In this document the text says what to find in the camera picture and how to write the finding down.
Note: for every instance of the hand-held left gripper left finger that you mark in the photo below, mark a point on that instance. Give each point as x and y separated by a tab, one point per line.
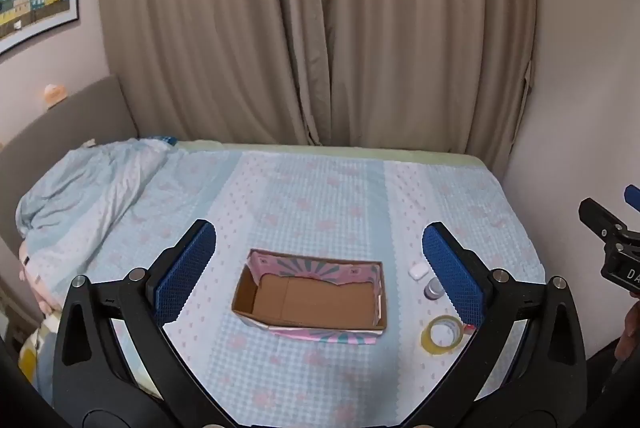
187	268

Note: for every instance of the small peach ornament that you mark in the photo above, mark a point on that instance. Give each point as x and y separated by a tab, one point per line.
55	92

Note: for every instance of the white earbuds case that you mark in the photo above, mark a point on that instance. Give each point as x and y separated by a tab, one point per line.
417	271

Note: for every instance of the pink soft object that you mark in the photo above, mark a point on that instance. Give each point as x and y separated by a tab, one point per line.
35	283

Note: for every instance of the checked blue pink bedsheet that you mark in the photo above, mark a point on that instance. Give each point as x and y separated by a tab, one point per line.
310	203

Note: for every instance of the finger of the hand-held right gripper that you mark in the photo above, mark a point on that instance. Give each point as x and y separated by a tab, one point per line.
633	198
602	219

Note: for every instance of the person's right hand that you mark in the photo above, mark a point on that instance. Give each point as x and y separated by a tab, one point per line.
629	338

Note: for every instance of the pale green mattress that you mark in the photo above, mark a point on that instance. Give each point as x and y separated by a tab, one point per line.
325	151

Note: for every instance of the small grey jar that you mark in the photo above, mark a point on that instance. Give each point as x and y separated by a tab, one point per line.
434	290

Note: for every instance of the light blue duvet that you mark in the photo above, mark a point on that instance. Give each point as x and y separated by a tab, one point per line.
90	193

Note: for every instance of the beige curtain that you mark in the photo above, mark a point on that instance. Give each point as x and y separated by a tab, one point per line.
300	23

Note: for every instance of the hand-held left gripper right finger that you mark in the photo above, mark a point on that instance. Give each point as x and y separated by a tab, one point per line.
452	270

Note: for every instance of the grey padded headboard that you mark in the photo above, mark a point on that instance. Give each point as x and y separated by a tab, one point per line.
75	123

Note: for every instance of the red carton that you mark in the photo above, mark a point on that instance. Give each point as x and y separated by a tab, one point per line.
468	329

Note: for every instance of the yellow tape roll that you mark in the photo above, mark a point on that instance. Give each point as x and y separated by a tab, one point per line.
426	342

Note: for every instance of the patterned cardboard box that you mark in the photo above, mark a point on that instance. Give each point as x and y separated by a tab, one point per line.
310	303

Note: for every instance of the yellow white cloth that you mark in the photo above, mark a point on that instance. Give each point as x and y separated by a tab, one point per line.
32	353

